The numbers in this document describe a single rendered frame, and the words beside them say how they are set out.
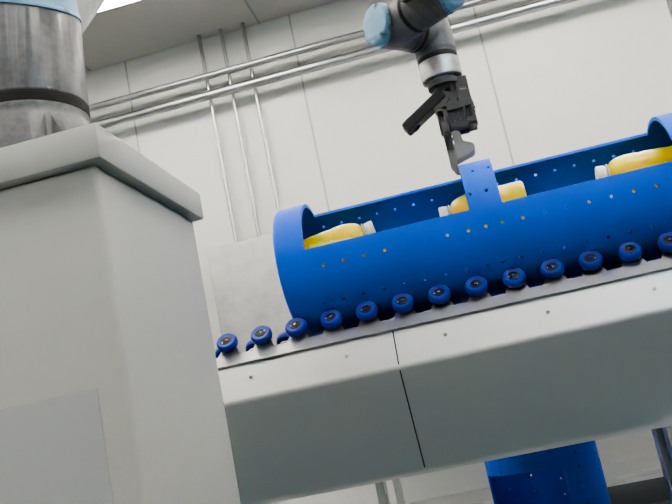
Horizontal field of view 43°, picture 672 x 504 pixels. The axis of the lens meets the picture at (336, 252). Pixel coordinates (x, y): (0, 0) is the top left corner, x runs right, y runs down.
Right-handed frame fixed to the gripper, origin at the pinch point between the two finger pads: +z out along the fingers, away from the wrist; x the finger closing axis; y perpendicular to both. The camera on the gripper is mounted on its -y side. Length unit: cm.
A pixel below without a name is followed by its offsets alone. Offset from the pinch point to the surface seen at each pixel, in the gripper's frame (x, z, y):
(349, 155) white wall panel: 324, -114, -60
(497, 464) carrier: 41, 65, -6
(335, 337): -11.6, 31.1, -30.6
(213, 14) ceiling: 297, -217, -122
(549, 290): -11.7, 31.2, 12.4
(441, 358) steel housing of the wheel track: -14.0, 39.7, -10.6
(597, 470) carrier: 43, 71, 17
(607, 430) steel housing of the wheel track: -7, 59, 17
